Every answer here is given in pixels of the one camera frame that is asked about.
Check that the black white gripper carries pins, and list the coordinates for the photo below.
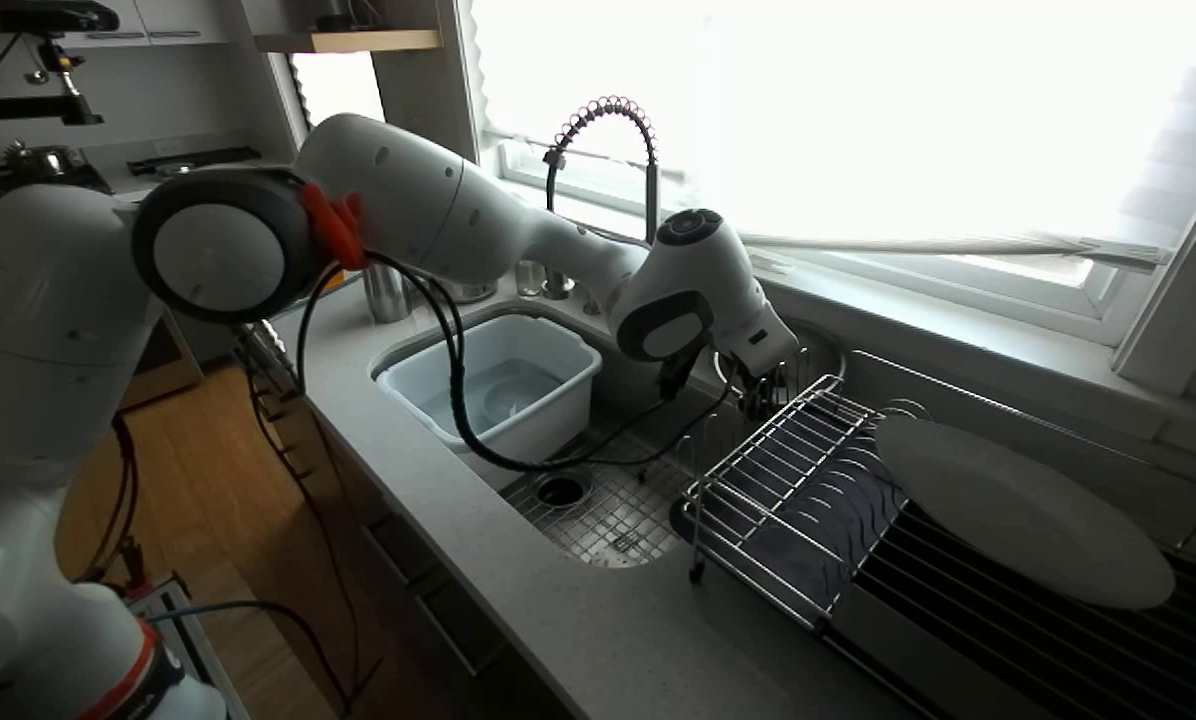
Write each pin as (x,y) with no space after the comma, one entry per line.
(763,393)

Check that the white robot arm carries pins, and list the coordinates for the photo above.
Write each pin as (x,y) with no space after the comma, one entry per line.
(85,278)

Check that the metal dish drying rack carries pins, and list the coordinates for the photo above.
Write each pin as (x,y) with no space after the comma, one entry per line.
(797,510)

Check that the white plastic dish tub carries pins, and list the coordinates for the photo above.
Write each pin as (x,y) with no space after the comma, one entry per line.
(525,385)

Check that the spring neck kitchen faucet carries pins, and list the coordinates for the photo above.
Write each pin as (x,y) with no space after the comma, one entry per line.
(648,165)

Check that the large grey plate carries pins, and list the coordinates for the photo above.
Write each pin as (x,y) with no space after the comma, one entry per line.
(1027,512)

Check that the black ribbed drying mat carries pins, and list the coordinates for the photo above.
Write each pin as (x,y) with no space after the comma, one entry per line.
(963,636)

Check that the sink bottom wire grid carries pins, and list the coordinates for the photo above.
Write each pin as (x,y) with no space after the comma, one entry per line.
(616,512)

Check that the wooden wall shelf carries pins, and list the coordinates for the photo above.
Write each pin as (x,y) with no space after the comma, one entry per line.
(376,40)

